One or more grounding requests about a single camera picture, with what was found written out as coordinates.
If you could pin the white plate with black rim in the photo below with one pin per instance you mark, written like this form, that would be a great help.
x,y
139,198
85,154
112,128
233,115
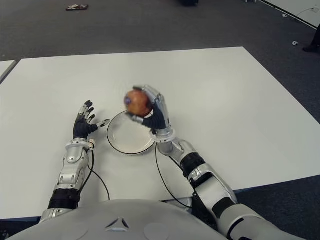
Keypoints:
x,y
125,140

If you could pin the dark patterned floor object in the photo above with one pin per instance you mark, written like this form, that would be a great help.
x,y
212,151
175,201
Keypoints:
x,y
77,7

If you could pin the red apple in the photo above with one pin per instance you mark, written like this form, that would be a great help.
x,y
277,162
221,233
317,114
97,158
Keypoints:
x,y
137,102

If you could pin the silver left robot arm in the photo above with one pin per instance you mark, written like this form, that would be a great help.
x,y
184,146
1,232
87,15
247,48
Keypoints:
x,y
72,160

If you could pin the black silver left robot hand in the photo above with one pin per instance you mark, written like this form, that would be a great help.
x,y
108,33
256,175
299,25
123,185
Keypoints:
x,y
81,128

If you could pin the black device below table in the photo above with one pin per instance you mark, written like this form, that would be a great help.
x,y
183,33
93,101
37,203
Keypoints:
x,y
3,233

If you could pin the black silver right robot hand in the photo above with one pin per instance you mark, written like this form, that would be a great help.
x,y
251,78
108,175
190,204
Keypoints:
x,y
161,112

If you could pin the white table with black edge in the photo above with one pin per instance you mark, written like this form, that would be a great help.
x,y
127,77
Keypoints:
x,y
302,11

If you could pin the black object on floor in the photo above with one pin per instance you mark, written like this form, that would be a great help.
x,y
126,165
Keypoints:
x,y
188,2

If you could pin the neighbouring white table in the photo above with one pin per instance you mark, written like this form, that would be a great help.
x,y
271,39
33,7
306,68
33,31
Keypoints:
x,y
5,67

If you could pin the person's dark leg and shoe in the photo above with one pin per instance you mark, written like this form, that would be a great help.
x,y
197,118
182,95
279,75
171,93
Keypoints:
x,y
314,44

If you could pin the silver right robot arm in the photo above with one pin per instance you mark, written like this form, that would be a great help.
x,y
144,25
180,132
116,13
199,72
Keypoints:
x,y
212,185

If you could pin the grey robot torso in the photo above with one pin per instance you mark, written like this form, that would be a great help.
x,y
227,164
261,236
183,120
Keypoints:
x,y
125,215

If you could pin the small white floor object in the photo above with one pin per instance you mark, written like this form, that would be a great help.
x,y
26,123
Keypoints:
x,y
295,43

